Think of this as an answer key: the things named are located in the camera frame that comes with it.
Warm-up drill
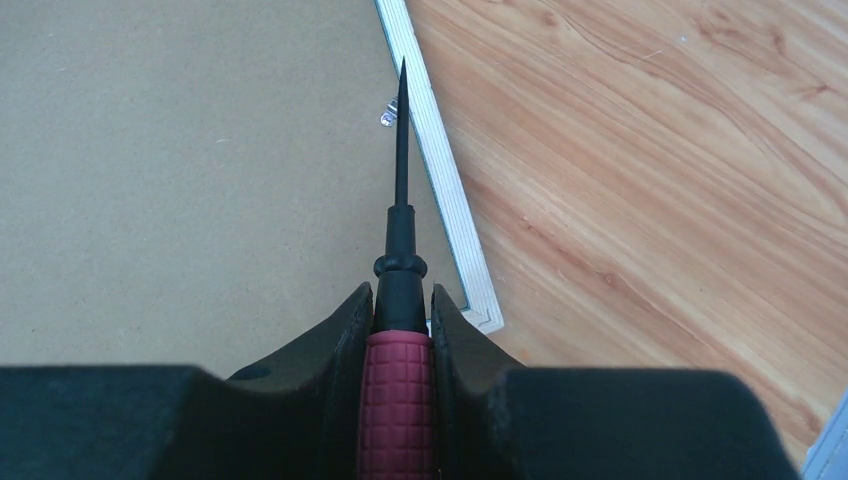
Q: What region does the red black screwdriver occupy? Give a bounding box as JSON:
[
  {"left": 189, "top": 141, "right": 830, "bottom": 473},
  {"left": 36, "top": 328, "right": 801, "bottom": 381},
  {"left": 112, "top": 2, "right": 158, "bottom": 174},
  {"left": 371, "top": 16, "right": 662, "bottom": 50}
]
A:
[{"left": 357, "top": 71, "right": 438, "bottom": 479}]

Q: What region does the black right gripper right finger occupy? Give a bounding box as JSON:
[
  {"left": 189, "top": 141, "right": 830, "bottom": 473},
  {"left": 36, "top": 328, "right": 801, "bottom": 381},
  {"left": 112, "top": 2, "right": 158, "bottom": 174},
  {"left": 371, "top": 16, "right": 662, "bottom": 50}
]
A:
[{"left": 431, "top": 286, "right": 798, "bottom": 479}]

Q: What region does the wooden photo frame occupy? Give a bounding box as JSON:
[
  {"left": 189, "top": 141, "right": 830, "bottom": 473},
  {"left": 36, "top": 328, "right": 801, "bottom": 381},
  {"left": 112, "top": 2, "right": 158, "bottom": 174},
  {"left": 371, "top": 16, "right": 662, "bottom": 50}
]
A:
[{"left": 1, "top": 1, "right": 504, "bottom": 377}]

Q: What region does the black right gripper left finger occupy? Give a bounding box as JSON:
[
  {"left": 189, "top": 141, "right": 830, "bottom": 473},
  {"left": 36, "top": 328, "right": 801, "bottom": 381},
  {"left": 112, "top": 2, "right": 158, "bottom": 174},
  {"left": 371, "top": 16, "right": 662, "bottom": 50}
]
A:
[{"left": 1, "top": 284, "right": 373, "bottom": 479}]

